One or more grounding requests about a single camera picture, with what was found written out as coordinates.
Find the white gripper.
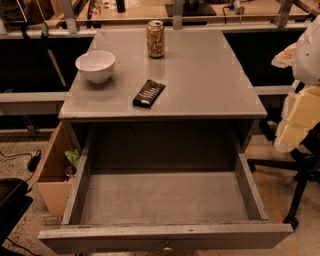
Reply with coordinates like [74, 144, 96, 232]
[271, 43, 320, 152]

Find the orange patterned drink can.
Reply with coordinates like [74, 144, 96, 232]
[147, 20, 165, 58]

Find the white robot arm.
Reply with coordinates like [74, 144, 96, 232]
[271, 16, 320, 152]

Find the black office chair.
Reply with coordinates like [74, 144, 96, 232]
[247, 123, 320, 229]

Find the black snack bar wrapper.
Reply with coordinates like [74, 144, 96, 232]
[132, 79, 166, 108]

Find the grey cabinet table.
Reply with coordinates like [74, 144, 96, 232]
[59, 29, 266, 165]

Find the grey open drawer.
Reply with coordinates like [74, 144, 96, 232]
[38, 133, 294, 255]

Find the white ceramic bowl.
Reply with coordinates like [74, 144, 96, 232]
[75, 50, 116, 83]

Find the metal drawer knob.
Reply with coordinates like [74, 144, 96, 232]
[163, 243, 173, 252]

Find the green snack bag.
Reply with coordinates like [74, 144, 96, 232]
[65, 149, 80, 169]

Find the cardboard box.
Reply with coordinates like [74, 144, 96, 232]
[37, 123, 74, 216]

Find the black power adapter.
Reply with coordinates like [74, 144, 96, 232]
[27, 150, 41, 172]

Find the black bin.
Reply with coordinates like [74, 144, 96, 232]
[0, 178, 33, 245]

